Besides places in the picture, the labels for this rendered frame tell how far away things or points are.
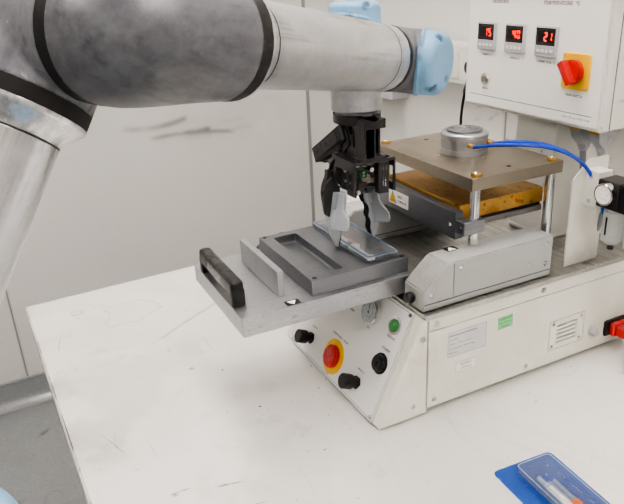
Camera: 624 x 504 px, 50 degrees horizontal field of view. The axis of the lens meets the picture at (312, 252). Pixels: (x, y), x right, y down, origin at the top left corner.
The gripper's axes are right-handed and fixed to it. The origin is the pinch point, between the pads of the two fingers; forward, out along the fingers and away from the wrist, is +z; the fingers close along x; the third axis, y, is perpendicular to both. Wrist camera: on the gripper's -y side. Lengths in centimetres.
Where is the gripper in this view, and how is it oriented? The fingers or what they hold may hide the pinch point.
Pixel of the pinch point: (352, 233)
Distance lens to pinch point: 108.1
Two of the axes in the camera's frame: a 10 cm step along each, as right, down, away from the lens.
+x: 8.9, -2.1, 4.0
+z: 0.5, 9.2, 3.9
